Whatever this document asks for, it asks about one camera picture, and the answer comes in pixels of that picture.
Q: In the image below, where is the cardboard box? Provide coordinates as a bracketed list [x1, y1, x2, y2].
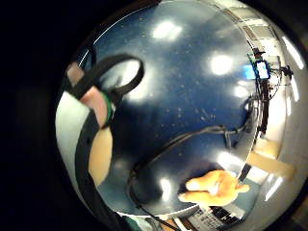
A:
[246, 137, 296, 181]

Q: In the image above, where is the black tripod stand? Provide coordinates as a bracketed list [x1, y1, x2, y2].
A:
[258, 78, 272, 135]

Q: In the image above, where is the blue monitor screen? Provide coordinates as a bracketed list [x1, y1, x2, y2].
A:
[242, 64, 258, 81]

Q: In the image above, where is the long ceiling light strip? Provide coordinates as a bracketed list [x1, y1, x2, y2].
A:
[281, 36, 305, 71]

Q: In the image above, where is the black cable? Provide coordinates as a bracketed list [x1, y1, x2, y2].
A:
[126, 95, 259, 225]

